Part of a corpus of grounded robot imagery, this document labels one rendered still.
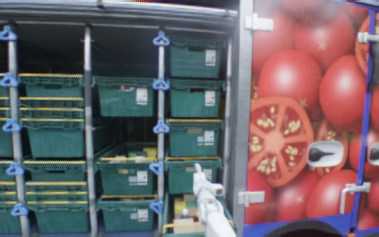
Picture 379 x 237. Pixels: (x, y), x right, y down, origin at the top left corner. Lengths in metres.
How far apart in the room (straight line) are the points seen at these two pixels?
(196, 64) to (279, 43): 0.51
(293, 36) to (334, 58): 0.33
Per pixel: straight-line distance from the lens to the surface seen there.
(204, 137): 1.02
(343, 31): 1.45
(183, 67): 1.03
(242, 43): 0.98
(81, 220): 1.40
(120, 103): 1.04
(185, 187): 1.14
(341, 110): 1.37
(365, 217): 1.83
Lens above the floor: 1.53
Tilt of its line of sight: 4 degrees down
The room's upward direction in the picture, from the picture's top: 1 degrees clockwise
